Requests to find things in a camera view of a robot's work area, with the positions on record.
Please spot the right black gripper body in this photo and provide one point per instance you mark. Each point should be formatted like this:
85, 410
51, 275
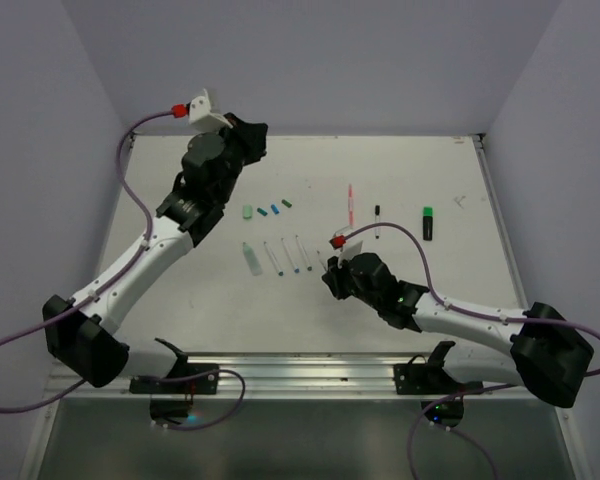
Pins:
353, 289

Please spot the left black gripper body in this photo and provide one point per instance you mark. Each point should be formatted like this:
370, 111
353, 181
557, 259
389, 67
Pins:
235, 164

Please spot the dark green capped marker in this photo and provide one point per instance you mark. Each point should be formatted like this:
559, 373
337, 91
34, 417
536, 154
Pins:
304, 254

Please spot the purple capped marker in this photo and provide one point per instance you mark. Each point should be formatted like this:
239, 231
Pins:
321, 260

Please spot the blue capped white marker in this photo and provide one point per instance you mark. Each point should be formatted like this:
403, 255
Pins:
293, 263

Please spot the teal capped white marker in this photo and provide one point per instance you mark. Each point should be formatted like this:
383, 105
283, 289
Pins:
273, 259

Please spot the light green highlighter cap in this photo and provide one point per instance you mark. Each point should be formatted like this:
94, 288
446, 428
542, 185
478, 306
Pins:
247, 212

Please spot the black capped white marker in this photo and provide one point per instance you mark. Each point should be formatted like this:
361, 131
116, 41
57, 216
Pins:
377, 219

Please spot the light green highlighter body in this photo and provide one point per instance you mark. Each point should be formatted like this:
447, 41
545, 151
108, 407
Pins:
251, 260

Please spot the black green highlighter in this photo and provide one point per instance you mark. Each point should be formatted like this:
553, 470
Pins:
427, 223

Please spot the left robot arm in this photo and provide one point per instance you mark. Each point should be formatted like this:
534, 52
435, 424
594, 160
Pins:
81, 331

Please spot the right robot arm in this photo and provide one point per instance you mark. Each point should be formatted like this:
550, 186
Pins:
530, 348

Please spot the pink pen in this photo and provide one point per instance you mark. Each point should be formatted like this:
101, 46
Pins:
350, 198

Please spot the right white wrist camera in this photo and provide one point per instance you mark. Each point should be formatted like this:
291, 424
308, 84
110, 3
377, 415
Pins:
350, 249

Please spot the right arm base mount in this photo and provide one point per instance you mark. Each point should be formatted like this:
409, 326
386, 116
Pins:
425, 376

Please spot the aluminium rail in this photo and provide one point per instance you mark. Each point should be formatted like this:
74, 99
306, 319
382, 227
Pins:
311, 376

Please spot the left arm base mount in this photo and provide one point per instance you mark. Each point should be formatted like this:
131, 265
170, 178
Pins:
171, 380

